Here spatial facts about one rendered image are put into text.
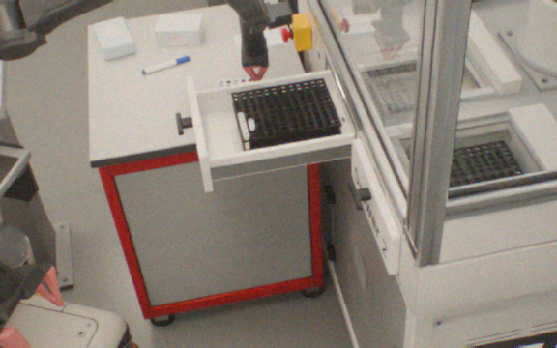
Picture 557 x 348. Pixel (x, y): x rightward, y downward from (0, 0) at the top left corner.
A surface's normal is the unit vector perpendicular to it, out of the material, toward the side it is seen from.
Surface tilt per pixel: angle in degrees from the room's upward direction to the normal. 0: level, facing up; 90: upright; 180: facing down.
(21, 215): 90
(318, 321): 0
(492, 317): 90
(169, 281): 90
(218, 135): 0
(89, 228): 0
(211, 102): 90
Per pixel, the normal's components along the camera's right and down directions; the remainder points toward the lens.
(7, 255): 0.83, -0.20
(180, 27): -0.05, -0.73
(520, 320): 0.20, 0.66
